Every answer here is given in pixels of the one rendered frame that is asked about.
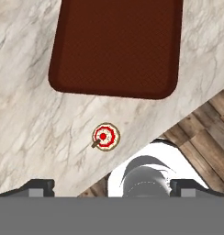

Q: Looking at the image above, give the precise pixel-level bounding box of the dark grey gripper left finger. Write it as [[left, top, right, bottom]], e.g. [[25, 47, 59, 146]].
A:
[[0, 179, 56, 198]]

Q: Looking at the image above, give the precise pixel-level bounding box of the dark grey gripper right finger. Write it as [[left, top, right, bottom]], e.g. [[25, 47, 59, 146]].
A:
[[169, 179, 224, 198]]

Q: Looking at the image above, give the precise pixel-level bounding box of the cupcake with red cherry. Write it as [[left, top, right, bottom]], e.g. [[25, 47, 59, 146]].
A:
[[91, 122, 121, 152]]

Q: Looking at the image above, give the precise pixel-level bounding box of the dark brown rectangular tray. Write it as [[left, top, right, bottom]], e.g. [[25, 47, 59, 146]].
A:
[[48, 0, 184, 101]]

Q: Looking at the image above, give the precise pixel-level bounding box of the white and grey round object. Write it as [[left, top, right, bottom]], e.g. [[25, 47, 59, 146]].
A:
[[106, 138, 210, 198]]

